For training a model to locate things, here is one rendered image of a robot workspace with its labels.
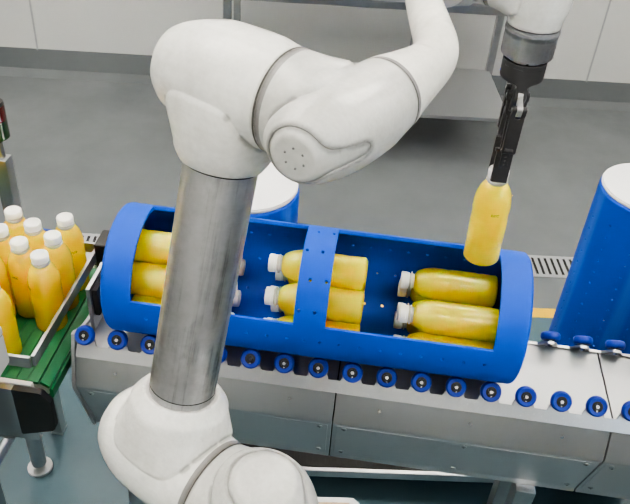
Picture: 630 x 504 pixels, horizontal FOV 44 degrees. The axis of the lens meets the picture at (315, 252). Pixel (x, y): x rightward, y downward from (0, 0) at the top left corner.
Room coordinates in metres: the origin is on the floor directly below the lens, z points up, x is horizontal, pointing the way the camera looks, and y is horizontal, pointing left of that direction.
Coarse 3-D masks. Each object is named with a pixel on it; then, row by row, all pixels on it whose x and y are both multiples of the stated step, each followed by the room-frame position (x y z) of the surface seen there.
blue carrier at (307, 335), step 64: (128, 256) 1.23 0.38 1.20; (256, 256) 1.44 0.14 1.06; (320, 256) 1.25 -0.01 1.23; (384, 256) 1.42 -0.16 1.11; (448, 256) 1.40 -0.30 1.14; (512, 256) 1.29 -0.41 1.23; (128, 320) 1.19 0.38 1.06; (256, 320) 1.16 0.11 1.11; (320, 320) 1.16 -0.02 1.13; (384, 320) 1.35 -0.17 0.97; (512, 320) 1.15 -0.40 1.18
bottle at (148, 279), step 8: (136, 264) 1.28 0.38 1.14; (144, 264) 1.28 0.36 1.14; (152, 264) 1.28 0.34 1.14; (160, 264) 1.29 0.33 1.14; (136, 272) 1.25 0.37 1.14; (144, 272) 1.25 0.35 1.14; (152, 272) 1.26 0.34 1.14; (160, 272) 1.26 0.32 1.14; (136, 280) 1.24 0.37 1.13; (144, 280) 1.24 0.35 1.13; (152, 280) 1.24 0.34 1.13; (160, 280) 1.24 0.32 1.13; (136, 288) 1.24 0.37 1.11; (144, 288) 1.23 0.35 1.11; (152, 288) 1.23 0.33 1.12; (160, 288) 1.23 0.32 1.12; (152, 296) 1.24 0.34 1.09; (160, 296) 1.23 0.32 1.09
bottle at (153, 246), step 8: (144, 232) 1.32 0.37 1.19; (152, 232) 1.32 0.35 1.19; (160, 232) 1.33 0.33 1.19; (168, 232) 1.33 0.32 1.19; (144, 240) 1.30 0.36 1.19; (152, 240) 1.30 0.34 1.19; (160, 240) 1.30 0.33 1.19; (168, 240) 1.30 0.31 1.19; (136, 248) 1.29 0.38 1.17; (144, 248) 1.29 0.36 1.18; (152, 248) 1.29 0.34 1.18; (160, 248) 1.29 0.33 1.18; (168, 248) 1.29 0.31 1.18; (136, 256) 1.29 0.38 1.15; (144, 256) 1.29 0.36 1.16; (152, 256) 1.28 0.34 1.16; (160, 256) 1.28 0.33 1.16
